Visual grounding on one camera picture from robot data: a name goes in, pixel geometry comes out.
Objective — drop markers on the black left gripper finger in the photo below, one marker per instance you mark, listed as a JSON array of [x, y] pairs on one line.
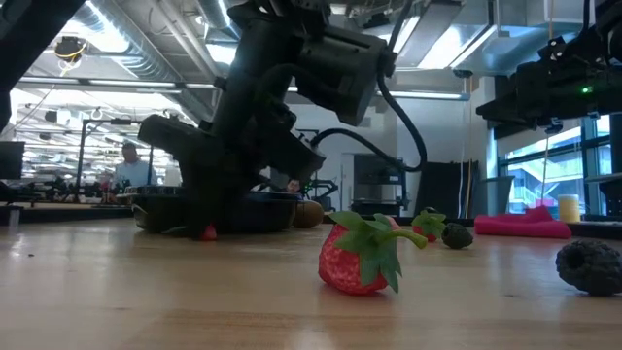
[[204, 199]]

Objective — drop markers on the black standing panel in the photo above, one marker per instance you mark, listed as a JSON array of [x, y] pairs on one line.
[[444, 189]]

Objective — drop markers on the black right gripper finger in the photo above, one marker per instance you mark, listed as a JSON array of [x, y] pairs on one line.
[[529, 109]]

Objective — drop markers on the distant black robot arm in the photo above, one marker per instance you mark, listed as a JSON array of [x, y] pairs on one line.
[[325, 185]]

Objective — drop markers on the black computer monitor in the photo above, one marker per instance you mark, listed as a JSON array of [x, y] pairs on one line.
[[10, 160]]

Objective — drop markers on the black plastic tupperware container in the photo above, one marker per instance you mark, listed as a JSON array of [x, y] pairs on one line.
[[272, 214]]

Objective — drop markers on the black overhead camera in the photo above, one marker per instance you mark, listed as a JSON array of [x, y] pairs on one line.
[[70, 48]]

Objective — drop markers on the small pink toy fruit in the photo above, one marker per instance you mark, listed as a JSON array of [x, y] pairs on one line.
[[394, 223]]

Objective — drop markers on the standing person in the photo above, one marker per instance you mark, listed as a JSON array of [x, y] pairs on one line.
[[131, 171]]

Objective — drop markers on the small red toy strawberry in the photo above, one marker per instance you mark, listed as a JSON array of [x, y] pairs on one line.
[[210, 234]]

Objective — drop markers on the yellow cylindrical cup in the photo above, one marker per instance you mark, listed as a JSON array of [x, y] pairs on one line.
[[569, 208]]

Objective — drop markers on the brown toy kiwi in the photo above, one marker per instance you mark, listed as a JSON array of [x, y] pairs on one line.
[[308, 215]]

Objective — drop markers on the pink-red folded cloth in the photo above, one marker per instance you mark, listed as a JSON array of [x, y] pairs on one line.
[[522, 226]]

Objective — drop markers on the seated person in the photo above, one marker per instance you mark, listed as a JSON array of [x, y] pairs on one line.
[[293, 185]]

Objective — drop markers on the large red toy strawberry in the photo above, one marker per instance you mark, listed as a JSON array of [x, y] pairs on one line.
[[345, 267]]

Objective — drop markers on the leafy red toy strawberry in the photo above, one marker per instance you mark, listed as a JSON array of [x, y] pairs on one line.
[[427, 224]]

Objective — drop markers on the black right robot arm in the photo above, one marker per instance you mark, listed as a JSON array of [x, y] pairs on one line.
[[610, 24]]

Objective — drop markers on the black security camera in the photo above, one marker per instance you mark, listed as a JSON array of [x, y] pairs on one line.
[[463, 73]]

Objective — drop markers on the black camera rig frame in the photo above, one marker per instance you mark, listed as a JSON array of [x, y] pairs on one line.
[[121, 121]]

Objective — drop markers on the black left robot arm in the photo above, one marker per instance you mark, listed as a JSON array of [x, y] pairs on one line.
[[257, 73]]

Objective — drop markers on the grey bin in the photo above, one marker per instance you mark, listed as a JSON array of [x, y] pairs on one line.
[[498, 194]]

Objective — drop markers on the black toy blackberry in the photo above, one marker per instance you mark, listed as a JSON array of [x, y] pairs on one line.
[[457, 236], [590, 267]]

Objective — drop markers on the black equipment rack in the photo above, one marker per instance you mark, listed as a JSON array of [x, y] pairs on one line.
[[379, 190]]

